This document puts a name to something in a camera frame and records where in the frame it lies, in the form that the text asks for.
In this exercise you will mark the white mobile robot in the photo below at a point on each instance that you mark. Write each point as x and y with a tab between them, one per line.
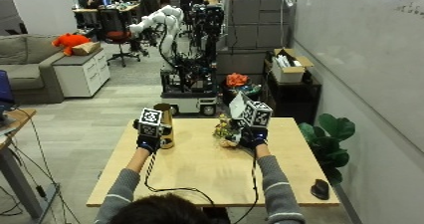
187	68

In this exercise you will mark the brown paper bag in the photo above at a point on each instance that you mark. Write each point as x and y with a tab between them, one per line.
85	48

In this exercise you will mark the whiteboard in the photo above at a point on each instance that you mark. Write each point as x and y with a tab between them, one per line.
371	51

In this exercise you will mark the grey metal cabinet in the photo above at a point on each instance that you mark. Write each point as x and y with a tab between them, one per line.
255	18

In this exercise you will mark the wooden side desk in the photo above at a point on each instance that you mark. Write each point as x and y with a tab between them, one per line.
13	157

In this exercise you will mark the orange flower bunch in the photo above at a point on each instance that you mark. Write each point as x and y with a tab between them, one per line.
236	79

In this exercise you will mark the open cardboard box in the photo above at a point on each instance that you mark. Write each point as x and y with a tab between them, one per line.
288	66

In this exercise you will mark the grey sofa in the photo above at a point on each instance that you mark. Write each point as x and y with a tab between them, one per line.
26	64

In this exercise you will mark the orange plush toy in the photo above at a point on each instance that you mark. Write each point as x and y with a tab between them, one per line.
69	42

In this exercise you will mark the wooden desk with clutter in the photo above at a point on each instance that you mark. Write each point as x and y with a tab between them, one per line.
105	8

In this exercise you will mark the white marker cube on right glove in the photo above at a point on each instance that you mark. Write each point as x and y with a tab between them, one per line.
250	111

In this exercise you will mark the blue laptop screen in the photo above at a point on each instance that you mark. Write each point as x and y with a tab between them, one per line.
5	88

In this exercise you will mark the black shelf unit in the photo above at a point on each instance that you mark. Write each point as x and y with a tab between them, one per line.
291	96

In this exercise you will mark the person's right hand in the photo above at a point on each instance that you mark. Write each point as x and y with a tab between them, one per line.
252	138

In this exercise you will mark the yellow flower bouquet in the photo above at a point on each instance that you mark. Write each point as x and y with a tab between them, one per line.
223	131

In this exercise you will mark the black computer mouse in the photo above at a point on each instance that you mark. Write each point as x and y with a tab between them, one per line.
320	188

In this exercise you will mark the white marker cube on glove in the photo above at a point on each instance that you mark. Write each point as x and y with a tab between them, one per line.
150	122
250	111

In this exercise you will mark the green leafy potted plant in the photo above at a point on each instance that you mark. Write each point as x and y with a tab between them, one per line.
328	141

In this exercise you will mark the white marker cube on left glove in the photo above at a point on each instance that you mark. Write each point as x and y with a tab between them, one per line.
150	122

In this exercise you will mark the black office chair red seat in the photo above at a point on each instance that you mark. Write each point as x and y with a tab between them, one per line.
116	31

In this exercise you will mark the white drawer cabinet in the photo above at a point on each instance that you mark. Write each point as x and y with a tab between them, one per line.
84	73

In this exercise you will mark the gold metal vase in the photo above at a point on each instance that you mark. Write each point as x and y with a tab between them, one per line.
166	124

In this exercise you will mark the person's left hand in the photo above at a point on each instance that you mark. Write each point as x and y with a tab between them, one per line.
147	142

